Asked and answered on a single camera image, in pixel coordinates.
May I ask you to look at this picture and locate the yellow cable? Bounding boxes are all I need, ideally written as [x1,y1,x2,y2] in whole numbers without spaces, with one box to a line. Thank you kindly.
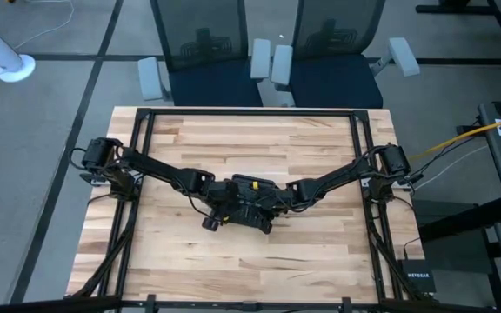
[408,112,501,162]

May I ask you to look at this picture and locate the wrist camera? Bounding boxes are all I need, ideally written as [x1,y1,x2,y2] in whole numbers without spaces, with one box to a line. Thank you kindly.
[201,216,222,233]
[257,218,275,236]

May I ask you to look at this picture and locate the black cable bundle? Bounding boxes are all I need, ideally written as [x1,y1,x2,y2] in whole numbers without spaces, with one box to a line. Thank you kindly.
[363,197,428,302]
[72,197,141,299]

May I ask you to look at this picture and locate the black desk foot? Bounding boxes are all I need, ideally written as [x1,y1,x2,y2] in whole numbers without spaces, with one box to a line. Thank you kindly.
[416,196,501,244]

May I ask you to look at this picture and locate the white floor cable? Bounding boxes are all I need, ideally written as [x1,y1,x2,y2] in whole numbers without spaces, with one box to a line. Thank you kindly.
[13,0,76,50]

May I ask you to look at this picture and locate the grey floor cable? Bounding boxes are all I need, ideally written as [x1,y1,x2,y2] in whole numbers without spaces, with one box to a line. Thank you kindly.
[411,144,491,192]

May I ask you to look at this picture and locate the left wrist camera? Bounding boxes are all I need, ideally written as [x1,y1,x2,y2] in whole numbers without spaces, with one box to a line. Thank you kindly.
[201,216,222,233]

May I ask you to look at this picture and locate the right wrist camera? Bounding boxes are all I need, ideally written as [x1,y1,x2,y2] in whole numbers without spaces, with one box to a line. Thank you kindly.
[257,218,275,236]

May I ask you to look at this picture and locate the white tower fan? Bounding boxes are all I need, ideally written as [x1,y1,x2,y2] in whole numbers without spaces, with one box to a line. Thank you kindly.
[0,9,37,83]

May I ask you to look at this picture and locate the black aluminium table frame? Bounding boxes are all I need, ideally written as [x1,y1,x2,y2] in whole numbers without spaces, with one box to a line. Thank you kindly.
[0,107,501,313]

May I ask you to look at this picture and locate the black Netgear network switch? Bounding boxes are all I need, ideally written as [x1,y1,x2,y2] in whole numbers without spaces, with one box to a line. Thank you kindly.
[397,258,438,295]

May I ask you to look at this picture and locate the mesh-back office chair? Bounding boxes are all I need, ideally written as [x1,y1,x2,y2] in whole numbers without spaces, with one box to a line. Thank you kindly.
[137,0,273,108]
[271,0,421,110]

